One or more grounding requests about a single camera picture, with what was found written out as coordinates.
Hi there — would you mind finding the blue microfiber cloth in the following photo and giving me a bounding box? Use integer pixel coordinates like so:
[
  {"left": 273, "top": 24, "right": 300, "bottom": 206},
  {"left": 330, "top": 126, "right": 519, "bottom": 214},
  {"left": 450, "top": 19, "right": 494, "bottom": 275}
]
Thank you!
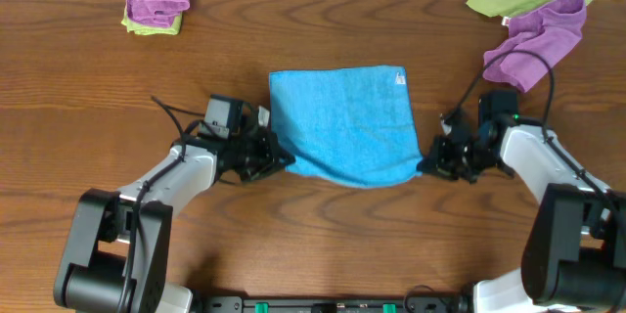
[{"left": 269, "top": 66, "right": 423, "bottom": 189}]

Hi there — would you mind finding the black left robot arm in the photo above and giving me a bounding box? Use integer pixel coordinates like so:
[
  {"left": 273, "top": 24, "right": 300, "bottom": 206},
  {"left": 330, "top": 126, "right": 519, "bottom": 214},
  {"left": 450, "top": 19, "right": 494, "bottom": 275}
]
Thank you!
[{"left": 53, "top": 95, "right": 294, "bottom": 313}]

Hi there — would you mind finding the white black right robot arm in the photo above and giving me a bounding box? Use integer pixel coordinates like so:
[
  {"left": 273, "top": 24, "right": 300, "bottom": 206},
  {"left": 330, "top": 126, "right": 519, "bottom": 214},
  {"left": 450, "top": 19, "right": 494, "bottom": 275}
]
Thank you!
[{"left": 417, "top": 90, "right": 625, "bottom": 312}]

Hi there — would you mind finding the folded green cloth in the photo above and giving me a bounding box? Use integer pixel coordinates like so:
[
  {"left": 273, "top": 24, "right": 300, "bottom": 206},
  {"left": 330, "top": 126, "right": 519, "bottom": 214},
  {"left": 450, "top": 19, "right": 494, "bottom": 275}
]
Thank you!
[{"left": 121, "top": 0, "right": 183, "bottom": 35}]

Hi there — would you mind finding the loose purple cloth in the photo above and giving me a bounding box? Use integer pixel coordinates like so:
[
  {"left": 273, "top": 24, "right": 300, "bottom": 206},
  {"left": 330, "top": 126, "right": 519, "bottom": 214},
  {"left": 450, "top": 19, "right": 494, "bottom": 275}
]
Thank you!
[{"left": 483, "top": 0, "right": 587, "bottom": 92}]

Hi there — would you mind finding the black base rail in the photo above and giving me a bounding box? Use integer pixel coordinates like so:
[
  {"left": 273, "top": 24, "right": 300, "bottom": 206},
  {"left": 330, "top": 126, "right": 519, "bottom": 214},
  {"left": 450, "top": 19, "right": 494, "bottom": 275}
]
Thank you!
[{"left": 190, "top": 293, "right": 473, "bottom": 313}]

